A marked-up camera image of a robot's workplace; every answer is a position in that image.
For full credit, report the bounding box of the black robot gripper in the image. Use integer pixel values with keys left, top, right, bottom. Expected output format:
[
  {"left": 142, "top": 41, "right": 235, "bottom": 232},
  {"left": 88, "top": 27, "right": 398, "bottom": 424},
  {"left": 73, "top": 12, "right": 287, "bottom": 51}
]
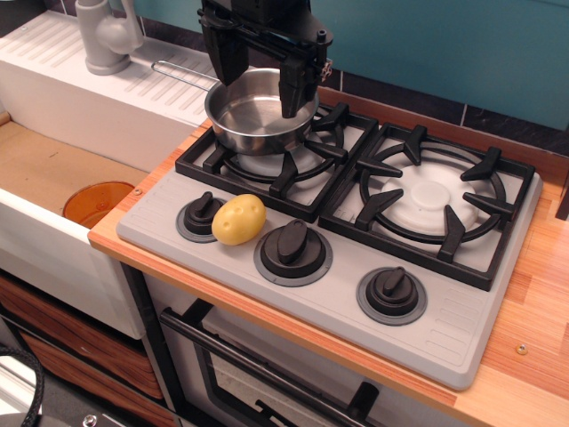
[{"left": 197, "top": 1, "right": 333, "bottom": 118}]

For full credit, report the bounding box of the yellow toy potato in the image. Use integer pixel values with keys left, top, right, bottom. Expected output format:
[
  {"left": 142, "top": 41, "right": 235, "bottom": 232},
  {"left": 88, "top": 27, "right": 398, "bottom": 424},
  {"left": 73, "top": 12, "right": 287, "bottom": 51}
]
[{"left": 212, "top": 194, "right": 267, "bottom": 246}]

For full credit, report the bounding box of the black left stove knob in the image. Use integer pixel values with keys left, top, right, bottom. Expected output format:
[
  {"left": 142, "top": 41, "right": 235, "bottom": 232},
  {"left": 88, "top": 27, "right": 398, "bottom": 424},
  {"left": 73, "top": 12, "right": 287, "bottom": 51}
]
[{"left": 176, "top": 191, "right": 226, "bottom": 244}]

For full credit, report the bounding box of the black stove knob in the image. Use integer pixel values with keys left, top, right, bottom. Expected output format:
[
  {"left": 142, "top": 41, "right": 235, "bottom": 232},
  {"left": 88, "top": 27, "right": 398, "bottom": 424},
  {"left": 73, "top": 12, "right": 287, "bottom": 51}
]
[
  {"left": 253, "top": 219, "right": 333, "bottom": 287},
  {"left": 176, "top": 191, "right": 226, "bottom": 244},
  {"left": 357, "top": 267, "right": 428, "bottom": 326}
]

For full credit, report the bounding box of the black middle stove knob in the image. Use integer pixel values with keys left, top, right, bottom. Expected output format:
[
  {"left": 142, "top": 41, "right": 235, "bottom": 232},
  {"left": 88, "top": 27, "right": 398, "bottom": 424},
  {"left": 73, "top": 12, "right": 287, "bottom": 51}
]
[{"left": 253, "top": 219, "right": 333, "bottom": 287}]

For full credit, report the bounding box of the black right stove knob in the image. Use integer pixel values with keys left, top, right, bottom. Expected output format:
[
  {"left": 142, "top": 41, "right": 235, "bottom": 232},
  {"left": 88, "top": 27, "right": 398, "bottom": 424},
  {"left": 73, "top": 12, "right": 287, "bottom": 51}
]
[{"left": 357, "top": 267, "right": 428, "bottom": 326}]

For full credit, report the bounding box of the grey toy stove top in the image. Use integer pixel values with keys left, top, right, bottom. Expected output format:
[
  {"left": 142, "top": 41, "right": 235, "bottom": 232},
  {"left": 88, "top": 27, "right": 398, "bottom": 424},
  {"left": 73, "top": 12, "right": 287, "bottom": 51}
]
[{"left": 116, "top": 160, "right": 524, "bottom": 390}]

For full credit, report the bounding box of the stainless steel saucepan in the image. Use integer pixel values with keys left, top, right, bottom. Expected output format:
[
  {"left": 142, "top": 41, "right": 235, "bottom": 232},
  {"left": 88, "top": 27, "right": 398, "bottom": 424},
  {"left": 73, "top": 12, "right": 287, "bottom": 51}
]
[{"left": 151, "top": 60, "right": 319, "bottom": 156}]

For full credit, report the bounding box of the black left burner grate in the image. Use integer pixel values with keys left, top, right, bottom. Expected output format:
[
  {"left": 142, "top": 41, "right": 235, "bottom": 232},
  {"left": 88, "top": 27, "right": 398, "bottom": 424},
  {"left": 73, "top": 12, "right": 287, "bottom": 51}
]
[{"left": 175, "top": 102, "right": 379, "bottom": 222}]

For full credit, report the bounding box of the black burner grate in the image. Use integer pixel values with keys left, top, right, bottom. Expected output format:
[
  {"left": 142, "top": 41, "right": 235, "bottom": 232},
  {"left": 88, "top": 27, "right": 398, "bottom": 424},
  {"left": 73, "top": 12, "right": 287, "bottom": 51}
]
[
  {"left": 319, "top": 124, "right": 542, "bottom": 291},
  {"left": 175, "top": 102, "right": 379, "bottom": 222}
]

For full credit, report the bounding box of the grey toy faucet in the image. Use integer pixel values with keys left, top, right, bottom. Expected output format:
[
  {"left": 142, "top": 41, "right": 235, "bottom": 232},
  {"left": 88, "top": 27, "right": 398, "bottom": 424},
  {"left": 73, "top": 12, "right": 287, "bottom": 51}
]
[{"left": 75, "top": 0, "right": 144, "bottom": 76}]

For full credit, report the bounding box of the white toy sink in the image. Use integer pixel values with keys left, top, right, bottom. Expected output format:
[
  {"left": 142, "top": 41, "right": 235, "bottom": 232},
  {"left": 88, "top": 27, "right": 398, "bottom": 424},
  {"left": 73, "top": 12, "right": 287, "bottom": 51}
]
[{"left": 1, "top": 12, "right": 213, "bottom": 339}]

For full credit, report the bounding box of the black right burner grate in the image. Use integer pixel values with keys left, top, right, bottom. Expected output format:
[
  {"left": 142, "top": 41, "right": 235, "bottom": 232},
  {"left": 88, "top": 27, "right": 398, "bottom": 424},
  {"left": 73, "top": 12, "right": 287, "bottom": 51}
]
[{"left": 319, "top": 124, "right": 542, "bottom": 291}]

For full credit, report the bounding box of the upper wooden drawer front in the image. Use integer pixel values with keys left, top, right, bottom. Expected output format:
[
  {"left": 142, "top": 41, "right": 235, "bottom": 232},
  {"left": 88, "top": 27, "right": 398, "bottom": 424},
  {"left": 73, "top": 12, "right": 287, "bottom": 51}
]
[{"left": 1, "top": 274, "right": 162, "bottom": 399}]

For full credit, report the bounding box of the wooden drawer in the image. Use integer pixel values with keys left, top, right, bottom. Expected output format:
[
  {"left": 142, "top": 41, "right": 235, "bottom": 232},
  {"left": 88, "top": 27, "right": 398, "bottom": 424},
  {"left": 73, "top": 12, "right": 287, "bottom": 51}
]
[
  {"left": 21, "top": 332, "right": 177, "bottom": 427},
  {"left": 1, "top": 274, "right": 162, "bottom": 399}
]

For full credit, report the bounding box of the lower wooden drawer front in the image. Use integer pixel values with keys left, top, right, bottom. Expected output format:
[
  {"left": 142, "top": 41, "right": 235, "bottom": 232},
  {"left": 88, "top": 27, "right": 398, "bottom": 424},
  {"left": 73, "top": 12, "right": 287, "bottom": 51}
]
[{"left": 21, "top": 332, "right": 177, "bottom": 427}]

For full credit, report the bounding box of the oven door with black handle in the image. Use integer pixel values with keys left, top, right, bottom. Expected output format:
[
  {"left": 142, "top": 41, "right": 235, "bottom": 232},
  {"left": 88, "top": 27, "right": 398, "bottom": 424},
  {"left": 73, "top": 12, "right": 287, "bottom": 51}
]
[{"left": 158, "top": 298, "right": 401, "bottom": 427}]

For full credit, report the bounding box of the black braided cable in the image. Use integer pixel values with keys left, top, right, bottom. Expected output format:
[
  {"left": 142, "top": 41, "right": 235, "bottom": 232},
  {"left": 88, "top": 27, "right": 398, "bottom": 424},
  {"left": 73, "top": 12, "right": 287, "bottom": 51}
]
[{"left": 0, "top": 345, "right": 47, "bottom": 427}]

